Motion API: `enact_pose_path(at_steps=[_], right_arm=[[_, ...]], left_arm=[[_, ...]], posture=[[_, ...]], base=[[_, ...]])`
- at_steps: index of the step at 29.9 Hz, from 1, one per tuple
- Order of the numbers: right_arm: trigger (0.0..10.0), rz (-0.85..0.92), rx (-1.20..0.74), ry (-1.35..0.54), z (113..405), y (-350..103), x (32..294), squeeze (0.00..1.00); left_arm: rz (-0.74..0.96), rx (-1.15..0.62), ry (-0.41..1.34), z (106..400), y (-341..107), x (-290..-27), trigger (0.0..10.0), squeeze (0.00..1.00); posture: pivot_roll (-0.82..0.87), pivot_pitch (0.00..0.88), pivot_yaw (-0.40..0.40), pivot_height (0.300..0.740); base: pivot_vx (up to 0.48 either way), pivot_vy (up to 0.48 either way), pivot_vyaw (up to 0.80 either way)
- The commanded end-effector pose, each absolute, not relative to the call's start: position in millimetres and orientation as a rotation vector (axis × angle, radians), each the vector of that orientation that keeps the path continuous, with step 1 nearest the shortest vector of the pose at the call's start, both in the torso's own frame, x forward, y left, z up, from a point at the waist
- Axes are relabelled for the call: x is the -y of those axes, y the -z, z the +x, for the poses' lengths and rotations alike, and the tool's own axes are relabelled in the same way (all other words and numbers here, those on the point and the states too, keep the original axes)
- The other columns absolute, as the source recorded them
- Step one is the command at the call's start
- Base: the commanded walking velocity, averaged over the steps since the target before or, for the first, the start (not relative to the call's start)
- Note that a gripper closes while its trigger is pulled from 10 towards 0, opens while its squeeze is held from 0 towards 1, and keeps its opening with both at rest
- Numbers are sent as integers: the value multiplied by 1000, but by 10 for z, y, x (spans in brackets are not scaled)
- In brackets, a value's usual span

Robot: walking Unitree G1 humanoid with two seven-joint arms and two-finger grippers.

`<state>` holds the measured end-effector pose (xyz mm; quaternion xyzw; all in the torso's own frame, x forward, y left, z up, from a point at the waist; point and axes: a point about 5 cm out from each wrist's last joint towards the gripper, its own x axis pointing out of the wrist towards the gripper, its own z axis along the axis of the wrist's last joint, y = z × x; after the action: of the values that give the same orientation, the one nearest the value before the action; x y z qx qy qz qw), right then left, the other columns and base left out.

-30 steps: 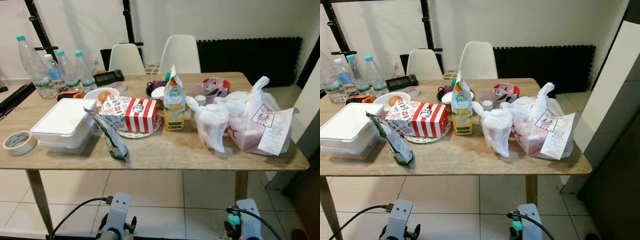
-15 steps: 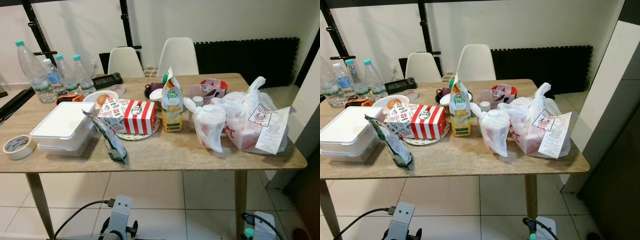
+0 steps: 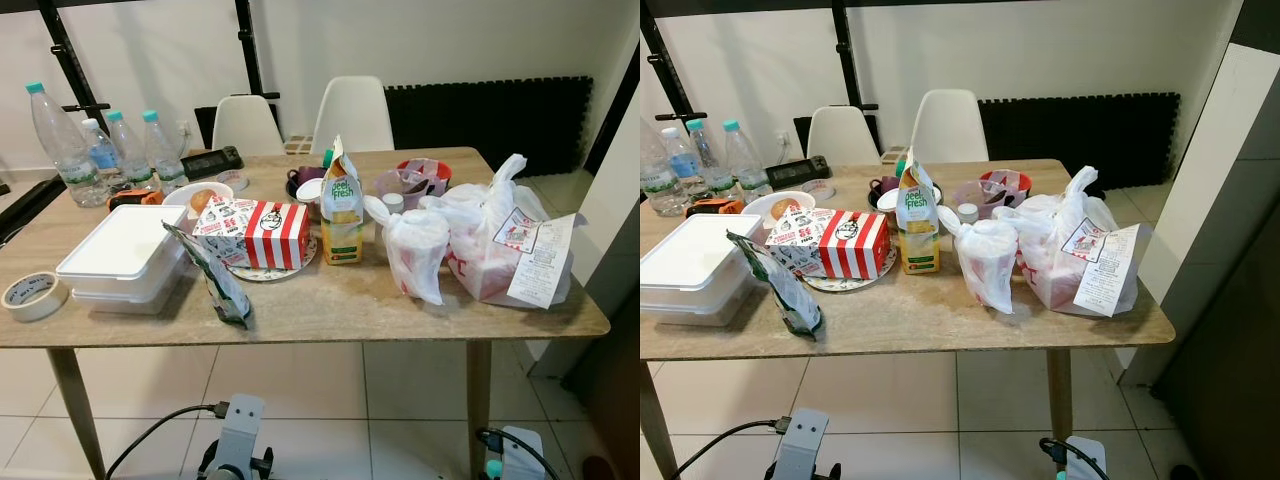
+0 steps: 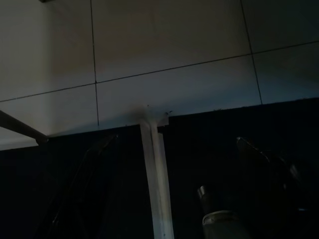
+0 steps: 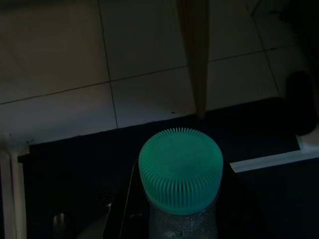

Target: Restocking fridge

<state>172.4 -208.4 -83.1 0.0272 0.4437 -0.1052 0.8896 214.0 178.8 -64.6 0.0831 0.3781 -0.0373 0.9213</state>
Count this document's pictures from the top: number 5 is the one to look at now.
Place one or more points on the white frame strip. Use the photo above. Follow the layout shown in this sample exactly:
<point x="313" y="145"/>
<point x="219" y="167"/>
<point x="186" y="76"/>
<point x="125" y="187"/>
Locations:
<point x="15" y="186"/>
<point x="274" y="158"/>

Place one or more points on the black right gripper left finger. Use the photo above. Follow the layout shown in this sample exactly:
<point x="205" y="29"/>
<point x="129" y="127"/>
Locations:
<point x="129" y="214"/>

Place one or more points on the light wooden furniture leg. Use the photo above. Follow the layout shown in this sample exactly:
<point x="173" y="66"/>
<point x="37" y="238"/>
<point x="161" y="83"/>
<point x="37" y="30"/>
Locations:
<point x="197" y="49"/>

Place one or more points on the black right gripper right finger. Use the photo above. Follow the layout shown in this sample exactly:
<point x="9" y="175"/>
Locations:
<point x="236" y="214"/>

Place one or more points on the black floor mat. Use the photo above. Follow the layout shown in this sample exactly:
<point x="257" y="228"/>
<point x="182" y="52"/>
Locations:
<point x="249" y="129"/>

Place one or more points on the clear bottle with green cap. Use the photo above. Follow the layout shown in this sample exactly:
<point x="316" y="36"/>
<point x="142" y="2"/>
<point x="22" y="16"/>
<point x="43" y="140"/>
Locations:
<point x="179" y="164"/>

